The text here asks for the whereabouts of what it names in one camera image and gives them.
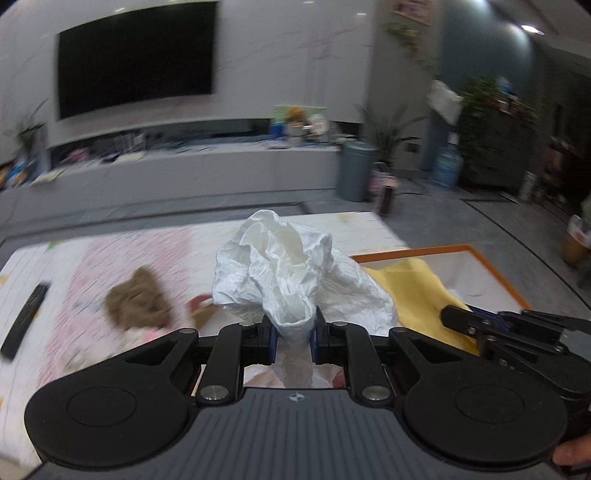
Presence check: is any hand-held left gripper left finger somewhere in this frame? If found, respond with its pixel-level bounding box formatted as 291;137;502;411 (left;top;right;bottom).
117;319;279;407

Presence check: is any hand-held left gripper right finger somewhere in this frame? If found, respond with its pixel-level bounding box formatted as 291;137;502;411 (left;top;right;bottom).
310;307;467;407

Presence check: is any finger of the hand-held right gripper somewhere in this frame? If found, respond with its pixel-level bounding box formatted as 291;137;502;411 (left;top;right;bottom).
441;305;522;356
471;310;591;335

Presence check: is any orange-rimmed storage box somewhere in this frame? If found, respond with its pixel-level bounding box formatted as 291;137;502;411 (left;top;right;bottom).
348;244;532;319

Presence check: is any yellow cloth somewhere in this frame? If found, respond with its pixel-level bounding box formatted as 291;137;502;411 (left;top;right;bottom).
362;257;481;356

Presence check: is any white plastic bag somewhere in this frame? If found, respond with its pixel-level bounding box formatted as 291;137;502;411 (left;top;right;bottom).
212;209;399;389

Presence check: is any tan chunky yarn bundle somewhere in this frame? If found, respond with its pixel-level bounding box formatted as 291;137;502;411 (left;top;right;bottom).
104;266;176;331

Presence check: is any person's right hand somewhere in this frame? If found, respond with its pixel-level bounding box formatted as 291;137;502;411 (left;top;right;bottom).
551;436;591;467

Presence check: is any small pink heater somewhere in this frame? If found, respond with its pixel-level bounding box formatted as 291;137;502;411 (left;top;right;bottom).
377;178;400;217

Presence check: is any blue water jug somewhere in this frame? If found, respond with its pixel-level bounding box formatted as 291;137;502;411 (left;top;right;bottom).
431;145;464;189

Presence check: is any dark cabinet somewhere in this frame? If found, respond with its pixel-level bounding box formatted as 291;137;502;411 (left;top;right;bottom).
461;95;540;191

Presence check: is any grey trash bin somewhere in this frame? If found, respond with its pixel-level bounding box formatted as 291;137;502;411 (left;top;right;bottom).
336;141;378;203

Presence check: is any grey television console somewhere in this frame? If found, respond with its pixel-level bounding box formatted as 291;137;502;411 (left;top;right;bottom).
0;134;352;206

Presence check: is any potted long-leaf plant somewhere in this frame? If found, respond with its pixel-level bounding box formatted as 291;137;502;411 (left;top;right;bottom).
355;104;431;163

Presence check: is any tall leafy plant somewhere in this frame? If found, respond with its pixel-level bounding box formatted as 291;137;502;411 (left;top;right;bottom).
461;76;502;162

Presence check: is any white hanging bag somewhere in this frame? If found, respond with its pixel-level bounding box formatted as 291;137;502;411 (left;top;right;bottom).
427;80;463;125

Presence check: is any black remote control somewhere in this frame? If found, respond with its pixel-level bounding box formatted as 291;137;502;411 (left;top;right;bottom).
0;282;52;360

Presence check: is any hanging vine plant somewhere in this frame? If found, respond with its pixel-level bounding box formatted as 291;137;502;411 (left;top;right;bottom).
382;19;437;72

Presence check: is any green plant in vase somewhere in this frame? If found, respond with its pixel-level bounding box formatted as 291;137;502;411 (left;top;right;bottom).
13;98;49;158

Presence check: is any black wall television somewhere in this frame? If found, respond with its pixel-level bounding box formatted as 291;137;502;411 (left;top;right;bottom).
57;1;219;121

